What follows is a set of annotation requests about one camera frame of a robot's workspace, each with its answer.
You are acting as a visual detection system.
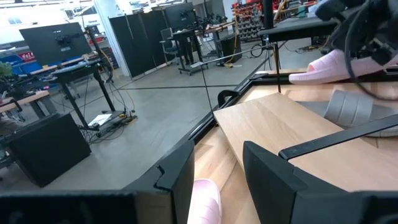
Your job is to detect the pink rubber slide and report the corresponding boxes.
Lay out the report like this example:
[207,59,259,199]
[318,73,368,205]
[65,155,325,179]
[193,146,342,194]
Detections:
[288,49,398,85]
[187,179,223,224]

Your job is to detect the black office chair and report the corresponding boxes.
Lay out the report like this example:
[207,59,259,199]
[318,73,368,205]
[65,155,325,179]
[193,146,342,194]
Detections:
[159,27,180,65]

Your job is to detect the black standing desk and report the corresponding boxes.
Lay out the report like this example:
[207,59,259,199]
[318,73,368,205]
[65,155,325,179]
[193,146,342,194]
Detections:
[51,57,137,138]

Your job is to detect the black aluminium table frame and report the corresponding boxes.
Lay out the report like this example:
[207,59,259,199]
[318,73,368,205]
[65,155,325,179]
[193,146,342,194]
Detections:
[185,70,398,147]

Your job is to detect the long wooden workbench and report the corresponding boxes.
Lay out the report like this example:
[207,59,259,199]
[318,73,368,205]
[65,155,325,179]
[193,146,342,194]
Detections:
[194,20,237,37]

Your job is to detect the grey rubber slide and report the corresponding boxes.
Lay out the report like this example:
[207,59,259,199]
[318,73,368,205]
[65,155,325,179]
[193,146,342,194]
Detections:
[323,89,398,138]

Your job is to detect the rack with red bins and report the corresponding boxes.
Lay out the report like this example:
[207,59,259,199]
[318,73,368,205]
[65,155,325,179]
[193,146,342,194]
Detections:
[231,1,265,43]

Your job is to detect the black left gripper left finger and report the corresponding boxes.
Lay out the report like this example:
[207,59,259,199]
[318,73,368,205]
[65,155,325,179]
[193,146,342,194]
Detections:
[123,139,196,224]

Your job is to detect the black partition panels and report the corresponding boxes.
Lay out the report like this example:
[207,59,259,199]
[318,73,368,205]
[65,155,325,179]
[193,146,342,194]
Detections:
[108,9,165,78]

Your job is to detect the black pole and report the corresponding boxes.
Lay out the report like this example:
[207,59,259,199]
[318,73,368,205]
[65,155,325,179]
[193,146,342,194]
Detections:
[262,0,274,30]

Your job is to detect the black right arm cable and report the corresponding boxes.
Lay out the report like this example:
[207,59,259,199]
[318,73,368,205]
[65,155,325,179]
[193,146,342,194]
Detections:
[343,6,398,101]

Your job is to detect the black cabinet under desk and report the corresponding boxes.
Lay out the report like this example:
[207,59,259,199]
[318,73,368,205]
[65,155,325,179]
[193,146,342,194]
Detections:
[219,33,243,65]

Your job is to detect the wooden desk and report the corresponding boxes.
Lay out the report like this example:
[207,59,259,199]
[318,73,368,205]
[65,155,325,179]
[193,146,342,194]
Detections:
[0,90,58,121]

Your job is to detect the yellow cable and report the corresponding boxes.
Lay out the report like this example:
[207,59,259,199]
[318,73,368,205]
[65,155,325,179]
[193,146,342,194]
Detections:
[224,15,239,68]

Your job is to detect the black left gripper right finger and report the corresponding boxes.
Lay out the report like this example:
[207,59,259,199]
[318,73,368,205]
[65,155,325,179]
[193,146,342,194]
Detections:
[242,140,348,224]

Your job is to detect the black monitor on stand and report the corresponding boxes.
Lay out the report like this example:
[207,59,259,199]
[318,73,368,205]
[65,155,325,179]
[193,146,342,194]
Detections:
[19,22,93,67]
[162,1,197,32]

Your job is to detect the black cart table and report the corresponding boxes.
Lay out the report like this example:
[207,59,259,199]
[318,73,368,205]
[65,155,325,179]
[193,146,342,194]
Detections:
[172,28,210,76]

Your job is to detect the blue storage bins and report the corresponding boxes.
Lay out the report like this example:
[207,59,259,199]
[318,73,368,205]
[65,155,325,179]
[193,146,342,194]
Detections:
[0,54,43,75]

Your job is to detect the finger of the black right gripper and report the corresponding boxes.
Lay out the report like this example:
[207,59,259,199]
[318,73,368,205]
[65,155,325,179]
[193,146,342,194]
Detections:
[371,41,398,67]

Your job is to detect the green leafy plant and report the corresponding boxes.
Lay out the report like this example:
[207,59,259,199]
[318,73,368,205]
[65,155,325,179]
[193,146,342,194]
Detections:
[0,61,13,78]

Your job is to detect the white paper sheet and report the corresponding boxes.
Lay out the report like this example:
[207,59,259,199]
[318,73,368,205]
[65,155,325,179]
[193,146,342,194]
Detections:
[88,113,113,128]

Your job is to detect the black box cabinet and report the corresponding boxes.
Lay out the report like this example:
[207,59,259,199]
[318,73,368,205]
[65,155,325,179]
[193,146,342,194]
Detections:
[6,113,93,188]

